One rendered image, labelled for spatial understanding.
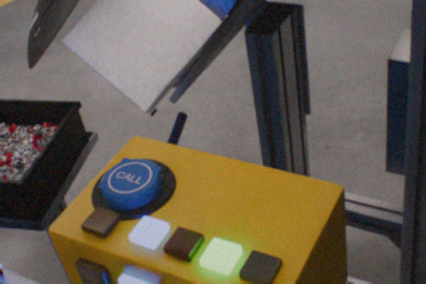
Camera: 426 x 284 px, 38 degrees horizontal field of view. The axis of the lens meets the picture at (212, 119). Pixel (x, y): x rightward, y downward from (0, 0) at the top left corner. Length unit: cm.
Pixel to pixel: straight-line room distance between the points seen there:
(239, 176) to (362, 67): 207
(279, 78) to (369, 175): 110
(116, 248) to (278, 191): 10
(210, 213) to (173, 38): 38
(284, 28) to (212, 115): 140
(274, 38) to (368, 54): 167
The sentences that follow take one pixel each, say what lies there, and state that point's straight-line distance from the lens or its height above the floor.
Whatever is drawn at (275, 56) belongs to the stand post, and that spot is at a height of 88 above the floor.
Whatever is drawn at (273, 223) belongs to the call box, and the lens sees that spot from 36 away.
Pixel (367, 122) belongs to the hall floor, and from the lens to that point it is 216.
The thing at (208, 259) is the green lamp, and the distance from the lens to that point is 34.
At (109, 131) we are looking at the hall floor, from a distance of 232.
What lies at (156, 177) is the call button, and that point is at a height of 108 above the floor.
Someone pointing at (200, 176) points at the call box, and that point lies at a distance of 40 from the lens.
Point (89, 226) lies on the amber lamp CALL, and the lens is 38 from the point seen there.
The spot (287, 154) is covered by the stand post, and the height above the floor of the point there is 69.
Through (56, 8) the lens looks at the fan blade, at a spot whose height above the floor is 98.
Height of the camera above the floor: 134
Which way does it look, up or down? 36 degrees down
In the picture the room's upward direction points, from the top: 11 degrees counter-clockwise
